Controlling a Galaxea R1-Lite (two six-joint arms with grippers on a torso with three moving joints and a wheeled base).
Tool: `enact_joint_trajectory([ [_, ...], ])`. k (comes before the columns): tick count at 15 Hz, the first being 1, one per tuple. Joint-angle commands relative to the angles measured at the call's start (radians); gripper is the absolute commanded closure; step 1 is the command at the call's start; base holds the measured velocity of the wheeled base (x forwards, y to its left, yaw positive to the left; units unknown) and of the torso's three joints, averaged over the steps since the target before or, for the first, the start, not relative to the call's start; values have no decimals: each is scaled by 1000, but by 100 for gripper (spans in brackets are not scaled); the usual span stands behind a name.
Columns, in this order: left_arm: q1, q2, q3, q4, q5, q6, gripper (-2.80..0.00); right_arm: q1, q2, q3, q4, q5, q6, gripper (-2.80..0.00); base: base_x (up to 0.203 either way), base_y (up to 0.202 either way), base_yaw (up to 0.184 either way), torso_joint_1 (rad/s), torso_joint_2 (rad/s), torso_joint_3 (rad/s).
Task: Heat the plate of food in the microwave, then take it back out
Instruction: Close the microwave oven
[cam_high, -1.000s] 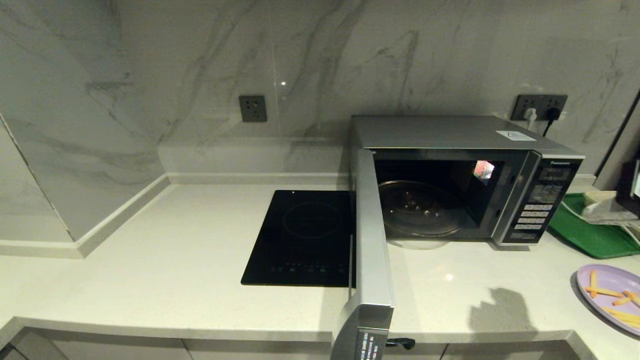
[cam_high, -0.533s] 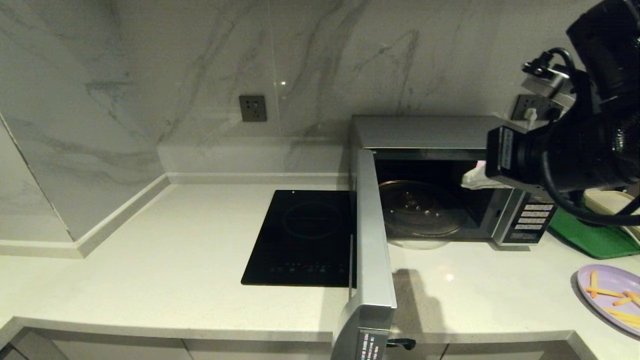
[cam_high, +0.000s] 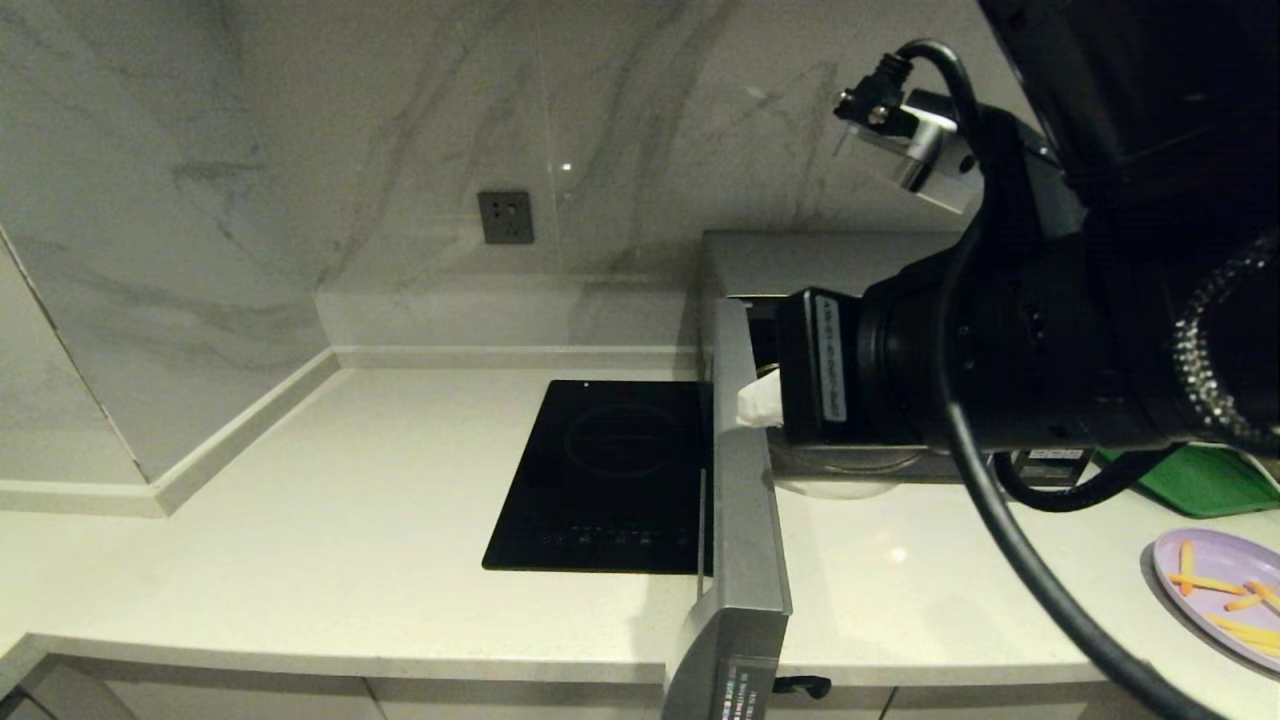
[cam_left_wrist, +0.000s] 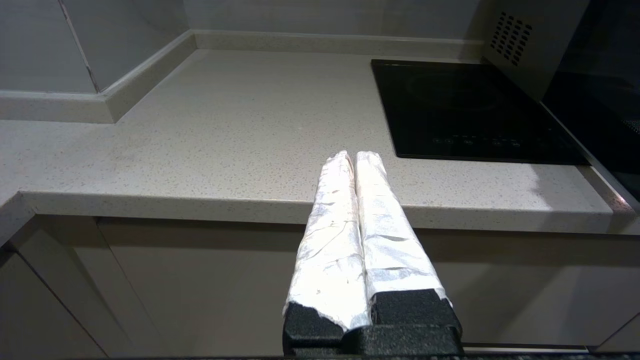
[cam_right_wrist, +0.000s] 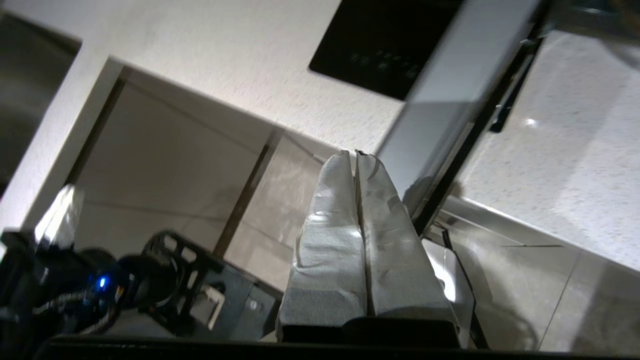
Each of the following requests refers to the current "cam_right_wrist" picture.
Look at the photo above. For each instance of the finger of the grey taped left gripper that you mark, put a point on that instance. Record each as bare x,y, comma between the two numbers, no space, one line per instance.
330,250

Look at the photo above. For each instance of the grey taped right gripper finger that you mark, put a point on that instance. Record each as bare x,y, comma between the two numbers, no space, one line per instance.
395,260

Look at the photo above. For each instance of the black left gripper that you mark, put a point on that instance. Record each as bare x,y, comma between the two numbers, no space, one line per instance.
35,280

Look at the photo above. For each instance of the black glass microwave door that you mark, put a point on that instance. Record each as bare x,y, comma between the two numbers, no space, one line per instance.
450,75

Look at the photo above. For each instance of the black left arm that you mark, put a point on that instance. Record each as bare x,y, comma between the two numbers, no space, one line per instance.
135,280

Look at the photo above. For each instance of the white robot torso panel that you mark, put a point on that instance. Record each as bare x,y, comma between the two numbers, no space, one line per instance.
452,280

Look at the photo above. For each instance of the grey cabinet front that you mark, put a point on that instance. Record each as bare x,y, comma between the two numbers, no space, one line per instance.
165,165
280,200
600,305

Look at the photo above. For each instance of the black induction cooktop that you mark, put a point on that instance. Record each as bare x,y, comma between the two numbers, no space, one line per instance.
380,45

